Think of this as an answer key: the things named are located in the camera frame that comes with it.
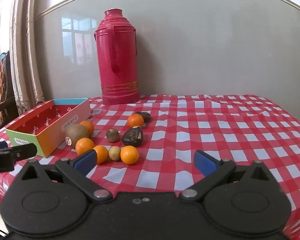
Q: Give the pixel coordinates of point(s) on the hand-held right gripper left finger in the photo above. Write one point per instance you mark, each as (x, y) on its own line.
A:
(86, 161)

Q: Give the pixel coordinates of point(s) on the brown kiwi fruit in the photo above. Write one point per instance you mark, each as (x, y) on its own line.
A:
(76, 132)

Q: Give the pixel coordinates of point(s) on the small dark smooth fruit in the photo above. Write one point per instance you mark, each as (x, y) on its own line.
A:
(146, 116)

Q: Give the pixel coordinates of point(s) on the small orange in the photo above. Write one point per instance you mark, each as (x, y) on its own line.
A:
(84, 146)
(102, 153)
(89, 126)
(129, 155)
(135, 120)

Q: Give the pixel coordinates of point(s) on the large dark lumpy fruit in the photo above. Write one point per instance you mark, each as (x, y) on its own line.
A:
(131, 137)

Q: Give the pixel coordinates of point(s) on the red checkered tablecloth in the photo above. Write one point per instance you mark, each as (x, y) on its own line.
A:
(215, 130)

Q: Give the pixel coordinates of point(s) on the colourful cardboard box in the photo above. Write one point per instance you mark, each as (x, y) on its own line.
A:
(50, 140)

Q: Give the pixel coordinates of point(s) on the small yellow round fruit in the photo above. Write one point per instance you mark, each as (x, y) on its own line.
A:
(114, 153)

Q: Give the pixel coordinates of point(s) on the dark wooden chair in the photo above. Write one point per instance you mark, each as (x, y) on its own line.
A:
(0, 85)

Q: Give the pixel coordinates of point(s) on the red thermos flask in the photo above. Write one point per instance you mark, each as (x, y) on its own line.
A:
(117, 67)

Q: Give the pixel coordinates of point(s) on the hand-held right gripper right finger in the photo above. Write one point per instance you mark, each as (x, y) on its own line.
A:
(205, 163)

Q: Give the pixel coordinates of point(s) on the small brown green fruit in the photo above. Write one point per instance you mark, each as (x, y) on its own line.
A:
(113, 135)

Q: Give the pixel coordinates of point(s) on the beige curtain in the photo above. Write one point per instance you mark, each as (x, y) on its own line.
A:
(22, 55)

